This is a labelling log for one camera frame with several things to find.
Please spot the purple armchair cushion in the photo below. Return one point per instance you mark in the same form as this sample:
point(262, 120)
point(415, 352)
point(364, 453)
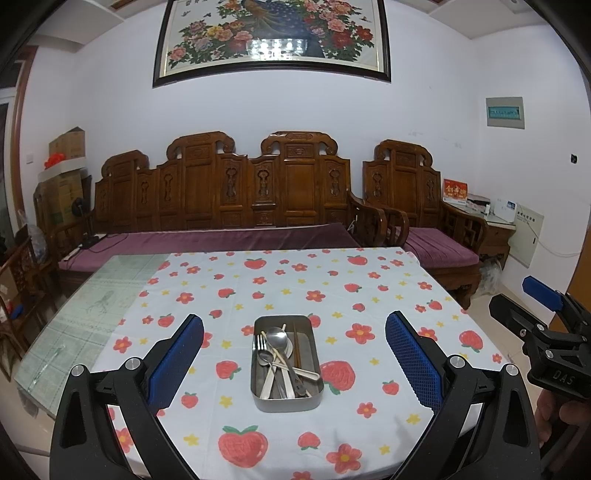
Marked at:
point(438, 244)

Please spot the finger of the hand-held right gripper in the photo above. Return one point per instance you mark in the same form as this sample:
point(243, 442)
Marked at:
point(512, 316)
point(540, 288)

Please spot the framed peacock painting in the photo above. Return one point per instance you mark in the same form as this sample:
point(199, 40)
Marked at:
point(277, 27)

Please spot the white board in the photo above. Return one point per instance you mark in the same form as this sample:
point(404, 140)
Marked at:
point(62, 168)

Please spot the white device box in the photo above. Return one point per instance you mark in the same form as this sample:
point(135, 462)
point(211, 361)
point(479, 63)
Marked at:
point(503, 207)

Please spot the carved wooden armchair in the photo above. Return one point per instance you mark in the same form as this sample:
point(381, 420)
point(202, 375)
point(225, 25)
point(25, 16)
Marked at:
point(406, 184)

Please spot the wooden side table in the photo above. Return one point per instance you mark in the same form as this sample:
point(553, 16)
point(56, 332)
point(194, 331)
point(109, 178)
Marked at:
point(498, 240)

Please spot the red gift box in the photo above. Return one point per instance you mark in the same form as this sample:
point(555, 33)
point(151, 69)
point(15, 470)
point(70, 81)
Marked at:
point(455, 190)

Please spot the white wall cabinet panel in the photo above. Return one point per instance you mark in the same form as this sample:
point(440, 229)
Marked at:
point(526, 235)

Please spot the carved wooden sofa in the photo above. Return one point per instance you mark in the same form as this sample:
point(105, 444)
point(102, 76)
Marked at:
point(295, 184)

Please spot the red plastic bag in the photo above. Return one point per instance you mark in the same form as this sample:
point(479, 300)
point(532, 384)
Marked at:
point(54, 160)

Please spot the small cardboard box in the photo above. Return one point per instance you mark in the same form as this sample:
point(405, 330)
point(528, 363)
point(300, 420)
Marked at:
point(69, 144)

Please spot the grey wall electrical panel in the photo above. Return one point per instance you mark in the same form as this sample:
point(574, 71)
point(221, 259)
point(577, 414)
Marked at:
point(505, 113)

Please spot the wooden chair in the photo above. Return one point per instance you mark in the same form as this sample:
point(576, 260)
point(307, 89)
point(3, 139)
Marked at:
point(18, 277)

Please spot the stack of papers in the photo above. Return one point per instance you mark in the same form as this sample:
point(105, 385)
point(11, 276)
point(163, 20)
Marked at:
point(479, 203)

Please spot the orange wooden door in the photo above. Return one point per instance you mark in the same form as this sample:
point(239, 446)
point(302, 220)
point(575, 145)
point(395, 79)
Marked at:
point(582, 272)

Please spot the metal fork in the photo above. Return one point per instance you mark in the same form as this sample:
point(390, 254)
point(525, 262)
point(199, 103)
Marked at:
point(261, 344)

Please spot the strawberry print tablecloth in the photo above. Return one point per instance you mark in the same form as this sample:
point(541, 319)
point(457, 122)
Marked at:
point(295, 277)

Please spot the dark brown chopstick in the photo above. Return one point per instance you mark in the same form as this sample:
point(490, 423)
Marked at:
point(300, 355)
point(296, 355)

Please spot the small black fan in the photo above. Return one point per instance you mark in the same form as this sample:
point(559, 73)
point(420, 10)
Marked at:
point(81, 207)

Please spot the small metal spoon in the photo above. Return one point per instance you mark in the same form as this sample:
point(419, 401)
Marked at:
point(265, 356)

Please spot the long purple sofa cushion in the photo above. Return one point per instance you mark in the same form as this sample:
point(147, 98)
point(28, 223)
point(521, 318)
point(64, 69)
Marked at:
point(207, 240)

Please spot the large metal spoon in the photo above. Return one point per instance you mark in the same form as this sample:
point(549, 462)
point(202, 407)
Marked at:
point(277, 339)

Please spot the large cardboard boxes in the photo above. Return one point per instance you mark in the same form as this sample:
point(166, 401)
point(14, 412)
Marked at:
point(60, 198)

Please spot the crumpled clear plastic bag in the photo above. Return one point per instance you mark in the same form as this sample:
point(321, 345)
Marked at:
point(32, 237)

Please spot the rectangular metal tin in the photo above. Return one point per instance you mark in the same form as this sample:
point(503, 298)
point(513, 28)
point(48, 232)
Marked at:
point(286, 404)

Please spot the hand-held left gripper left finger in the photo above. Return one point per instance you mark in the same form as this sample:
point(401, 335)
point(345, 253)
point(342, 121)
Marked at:
point(178, 360)

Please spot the wooden door frame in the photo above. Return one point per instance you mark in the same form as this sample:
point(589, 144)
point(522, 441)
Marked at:
point(16, 138)

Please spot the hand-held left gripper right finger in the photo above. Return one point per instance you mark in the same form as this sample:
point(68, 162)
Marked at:
point(411, 360)

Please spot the person's right hand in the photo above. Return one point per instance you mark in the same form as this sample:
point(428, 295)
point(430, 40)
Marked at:
point(547, 413)

